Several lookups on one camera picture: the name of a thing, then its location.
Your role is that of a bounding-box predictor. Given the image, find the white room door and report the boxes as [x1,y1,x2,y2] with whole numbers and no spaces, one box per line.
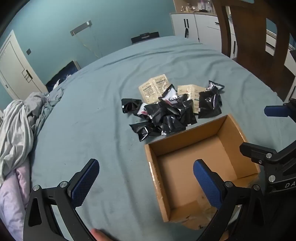
[0,30,48,102]

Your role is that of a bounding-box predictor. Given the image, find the small items on cabinet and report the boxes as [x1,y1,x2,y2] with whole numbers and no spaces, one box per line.
[179,0,214,12]

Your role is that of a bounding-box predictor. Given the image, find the door handle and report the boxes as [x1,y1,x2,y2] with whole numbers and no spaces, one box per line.
[22,70,33,83]

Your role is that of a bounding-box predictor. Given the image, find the white low cabinet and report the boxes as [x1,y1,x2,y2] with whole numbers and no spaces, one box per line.
[170,13,238,58]

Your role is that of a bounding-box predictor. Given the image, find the brown wooden chair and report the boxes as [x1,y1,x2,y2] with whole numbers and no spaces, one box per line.
[211,0,296,102]

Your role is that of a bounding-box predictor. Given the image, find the grey crumpled blanket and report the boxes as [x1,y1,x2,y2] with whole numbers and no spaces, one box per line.
[0,91,64,183]

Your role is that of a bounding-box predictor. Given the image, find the person's left hand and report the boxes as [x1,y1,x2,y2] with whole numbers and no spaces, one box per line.
[90,228,112,241]

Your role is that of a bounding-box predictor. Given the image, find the metal wall lamp bracket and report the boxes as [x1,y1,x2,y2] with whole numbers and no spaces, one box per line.
[70,20,92,36]

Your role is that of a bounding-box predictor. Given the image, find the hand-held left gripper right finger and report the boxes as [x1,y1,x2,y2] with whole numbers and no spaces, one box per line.
[193,159,274,241]

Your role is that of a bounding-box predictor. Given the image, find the thin hanging cable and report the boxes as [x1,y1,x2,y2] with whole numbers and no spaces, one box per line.
[79,32,103,58]

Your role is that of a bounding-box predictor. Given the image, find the teal bed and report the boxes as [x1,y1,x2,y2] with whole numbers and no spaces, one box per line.
[30,35,296,241]

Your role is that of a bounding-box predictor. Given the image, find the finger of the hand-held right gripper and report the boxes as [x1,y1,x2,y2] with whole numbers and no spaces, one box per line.
[264,99,296,118]
[239,142,279,165]

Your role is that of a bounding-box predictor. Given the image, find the brown cardboard box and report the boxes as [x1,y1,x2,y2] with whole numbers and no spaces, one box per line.
[144,114,262,230]

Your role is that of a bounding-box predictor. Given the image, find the beige printed snack packet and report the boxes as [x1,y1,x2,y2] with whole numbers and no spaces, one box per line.
[178,85,207,114]
[138,74,170,104]

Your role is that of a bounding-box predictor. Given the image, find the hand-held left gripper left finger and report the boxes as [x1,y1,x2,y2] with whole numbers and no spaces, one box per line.
[23,159,100,241]

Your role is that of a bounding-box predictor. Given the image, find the black bag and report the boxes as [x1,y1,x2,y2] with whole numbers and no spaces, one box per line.
[131,31,160,44]

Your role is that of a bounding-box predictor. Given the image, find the pile of black snack packets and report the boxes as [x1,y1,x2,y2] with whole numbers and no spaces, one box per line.
[121,80,225,142]

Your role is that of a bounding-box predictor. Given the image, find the lavender duvet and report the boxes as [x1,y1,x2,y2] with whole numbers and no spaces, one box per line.
[0,160,31,241]

